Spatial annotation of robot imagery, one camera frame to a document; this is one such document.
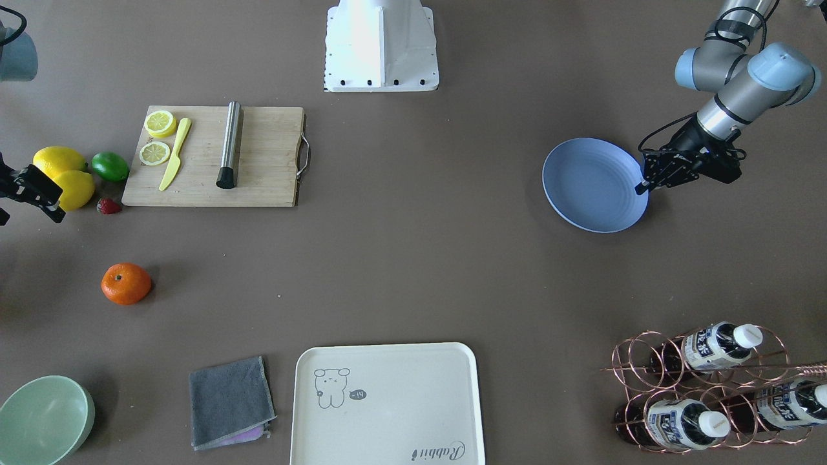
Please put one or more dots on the steel knife sharpener rod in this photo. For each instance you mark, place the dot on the steel knife sharpener rod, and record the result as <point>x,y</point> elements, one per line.
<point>229,164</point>

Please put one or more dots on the blue plate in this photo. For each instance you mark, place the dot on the blue plate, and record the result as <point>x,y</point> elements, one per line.
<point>591,184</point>

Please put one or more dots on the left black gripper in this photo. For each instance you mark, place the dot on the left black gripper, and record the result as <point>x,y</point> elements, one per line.
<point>689,140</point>

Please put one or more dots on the green lime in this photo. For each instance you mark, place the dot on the green lime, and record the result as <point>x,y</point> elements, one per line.
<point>110,166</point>

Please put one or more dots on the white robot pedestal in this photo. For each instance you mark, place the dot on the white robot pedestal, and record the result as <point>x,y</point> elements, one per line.
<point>380,46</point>

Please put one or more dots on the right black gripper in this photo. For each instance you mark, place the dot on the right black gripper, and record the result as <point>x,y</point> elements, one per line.
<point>32,184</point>

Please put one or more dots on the yellow plastic knife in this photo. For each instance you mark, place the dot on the yellow plastic knife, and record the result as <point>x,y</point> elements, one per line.
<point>173,165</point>

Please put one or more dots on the yellow lemon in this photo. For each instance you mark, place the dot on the yellow lemon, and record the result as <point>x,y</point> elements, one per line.
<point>77,189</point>
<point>57,159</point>

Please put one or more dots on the copper wire bottle rack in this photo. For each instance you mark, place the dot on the copper wire bottle rack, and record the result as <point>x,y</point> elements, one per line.
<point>769,364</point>

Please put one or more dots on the red strawberry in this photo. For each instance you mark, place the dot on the red strawberry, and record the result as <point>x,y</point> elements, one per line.
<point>108,206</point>

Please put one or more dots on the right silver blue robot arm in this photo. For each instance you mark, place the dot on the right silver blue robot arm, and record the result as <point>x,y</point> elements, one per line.
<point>18,56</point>

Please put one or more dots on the grey cloth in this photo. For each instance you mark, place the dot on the grey cloth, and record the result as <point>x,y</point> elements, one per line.
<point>230,404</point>

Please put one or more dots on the green bowl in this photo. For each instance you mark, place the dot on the green bowl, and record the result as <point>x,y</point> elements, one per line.
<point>45,421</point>

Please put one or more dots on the cream tray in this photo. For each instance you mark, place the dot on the cream tray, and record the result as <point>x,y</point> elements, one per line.
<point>387,404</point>

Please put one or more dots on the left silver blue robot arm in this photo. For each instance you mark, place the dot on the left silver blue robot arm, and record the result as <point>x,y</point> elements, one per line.
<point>743,86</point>

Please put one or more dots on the lemon slice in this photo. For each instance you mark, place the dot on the lemon slice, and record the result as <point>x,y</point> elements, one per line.
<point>154,153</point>
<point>160,123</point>

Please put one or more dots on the orange fruit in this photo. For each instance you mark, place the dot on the orange fruit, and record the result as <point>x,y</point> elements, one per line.
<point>126,283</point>

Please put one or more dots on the wooden cutting board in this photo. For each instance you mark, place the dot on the wooden cutting board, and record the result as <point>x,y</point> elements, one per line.
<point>268,160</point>

